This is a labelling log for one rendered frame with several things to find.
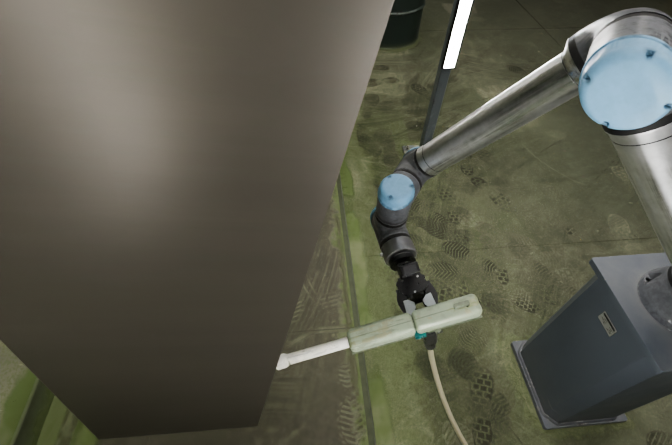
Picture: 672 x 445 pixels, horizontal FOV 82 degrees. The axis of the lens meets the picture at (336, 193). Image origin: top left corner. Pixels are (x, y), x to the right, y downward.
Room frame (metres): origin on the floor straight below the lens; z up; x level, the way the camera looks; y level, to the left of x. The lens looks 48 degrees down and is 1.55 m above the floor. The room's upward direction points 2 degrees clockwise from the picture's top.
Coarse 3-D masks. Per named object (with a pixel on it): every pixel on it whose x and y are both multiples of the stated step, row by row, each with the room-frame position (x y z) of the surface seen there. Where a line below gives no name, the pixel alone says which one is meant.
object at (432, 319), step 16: (448, 304) 0.40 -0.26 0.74; (464, 304) 0.39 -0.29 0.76; (480, 304) 0.40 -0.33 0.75; (384, 320) 0.37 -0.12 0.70; (400, 320) 0.37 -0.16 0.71; (416, 320) 0.37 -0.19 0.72; (432, 320) 0.37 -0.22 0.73; (448, 320) 0.36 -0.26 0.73; (464, 320) 0.37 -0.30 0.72; (352, 336) 0.34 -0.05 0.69; (368, 336) 0.34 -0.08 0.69; (384, 336) 0.34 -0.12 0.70; (400, 336) 0.34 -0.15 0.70; (432, 336) 0.37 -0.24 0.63; (304, 352) 0.31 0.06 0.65; (320, 352) 0.31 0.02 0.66; (352, 352) 0.32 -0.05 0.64
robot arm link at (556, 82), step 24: (600, 24) 0.64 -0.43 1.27; (576, 48) 0.65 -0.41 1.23; (552, 72) 0.66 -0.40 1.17; (576, 72) 0.62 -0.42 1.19; (504, 96) 0.70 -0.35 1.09; (528, 96) 0.66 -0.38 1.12; (552, 96) 0.64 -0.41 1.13; (480, 120) 0.70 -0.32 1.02; (504, 120) 0.67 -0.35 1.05; (528, 120) 0.66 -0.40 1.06; (432, 144) 0.76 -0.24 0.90; (456, 144) 0.71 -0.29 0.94; (480, 144) 0.69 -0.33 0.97; (408, 168) 0.75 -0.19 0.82; (432, 168) 0.73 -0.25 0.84
